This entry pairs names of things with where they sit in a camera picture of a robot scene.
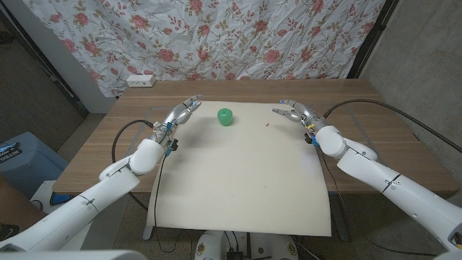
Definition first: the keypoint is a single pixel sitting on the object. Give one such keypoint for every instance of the floral rose backdrop cloth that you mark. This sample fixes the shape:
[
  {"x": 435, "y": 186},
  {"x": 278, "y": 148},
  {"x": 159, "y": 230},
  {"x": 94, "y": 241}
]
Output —
[{"x": 216, "y": 39}]

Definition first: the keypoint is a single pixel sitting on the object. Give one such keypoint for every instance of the cream foam mat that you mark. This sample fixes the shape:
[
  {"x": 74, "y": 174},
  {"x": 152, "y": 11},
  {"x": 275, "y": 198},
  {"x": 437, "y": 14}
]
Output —
[{"x": 245, "y": 180}]

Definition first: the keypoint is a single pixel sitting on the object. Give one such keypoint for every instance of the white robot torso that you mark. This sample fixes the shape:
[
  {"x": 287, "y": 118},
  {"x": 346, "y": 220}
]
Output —
[{"x": 72, "y": 255}]

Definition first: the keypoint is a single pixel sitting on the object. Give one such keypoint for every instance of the grey table leg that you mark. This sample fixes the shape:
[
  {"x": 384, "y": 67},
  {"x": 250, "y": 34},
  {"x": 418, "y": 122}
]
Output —
[{"x": 148, "y": 233}]

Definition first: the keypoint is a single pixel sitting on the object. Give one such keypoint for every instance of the white power strip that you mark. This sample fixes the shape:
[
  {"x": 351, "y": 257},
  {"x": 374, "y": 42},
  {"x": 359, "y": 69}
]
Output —
[{"x": 140, "y": 81}]

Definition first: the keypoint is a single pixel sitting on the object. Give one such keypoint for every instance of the black backdrop stand pole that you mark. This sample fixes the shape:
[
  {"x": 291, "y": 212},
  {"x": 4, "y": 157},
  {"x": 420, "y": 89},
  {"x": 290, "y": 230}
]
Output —
[
  {"x": 371, "y": 39},
  {"x": 43, "y": 61}
]

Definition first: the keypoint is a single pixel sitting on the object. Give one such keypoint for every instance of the blue storage container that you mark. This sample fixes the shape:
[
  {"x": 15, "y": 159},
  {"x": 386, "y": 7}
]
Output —
[{"x": 29, "y": 166}]

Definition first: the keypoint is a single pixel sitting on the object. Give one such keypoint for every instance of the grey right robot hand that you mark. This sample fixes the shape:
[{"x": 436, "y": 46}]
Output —
[{"x": 307, "y": 115}]

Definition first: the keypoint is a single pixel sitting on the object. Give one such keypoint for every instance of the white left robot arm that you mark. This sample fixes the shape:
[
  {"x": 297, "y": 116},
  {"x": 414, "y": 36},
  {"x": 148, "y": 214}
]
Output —
[{"x": 90, "y": 202}]

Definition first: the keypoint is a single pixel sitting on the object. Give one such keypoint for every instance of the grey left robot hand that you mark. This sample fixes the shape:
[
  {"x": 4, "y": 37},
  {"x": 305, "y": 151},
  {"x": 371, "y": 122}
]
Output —
[{"x": 178, "y": 115}]

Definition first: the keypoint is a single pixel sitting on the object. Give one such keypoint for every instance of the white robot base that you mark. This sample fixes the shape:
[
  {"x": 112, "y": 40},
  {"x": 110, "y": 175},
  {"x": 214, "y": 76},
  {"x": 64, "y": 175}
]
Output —
[{"x": 213, "y": 245}]

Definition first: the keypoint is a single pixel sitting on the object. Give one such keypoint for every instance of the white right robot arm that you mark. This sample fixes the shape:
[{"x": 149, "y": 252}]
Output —
[{"x": 361, "y": 162}]

